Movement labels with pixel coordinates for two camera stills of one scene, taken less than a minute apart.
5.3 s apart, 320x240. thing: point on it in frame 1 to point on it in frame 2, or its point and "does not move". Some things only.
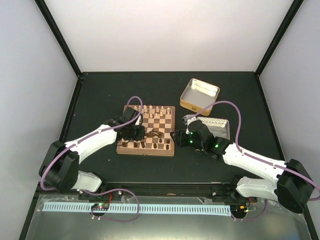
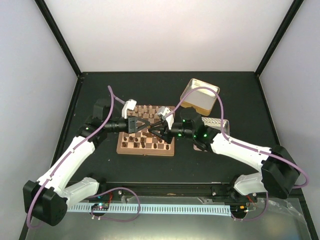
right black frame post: [296, 4] does not move
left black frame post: [52, 25] does not move
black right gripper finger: [173, 134] to [167, 139]
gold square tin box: [199, 95] does not move
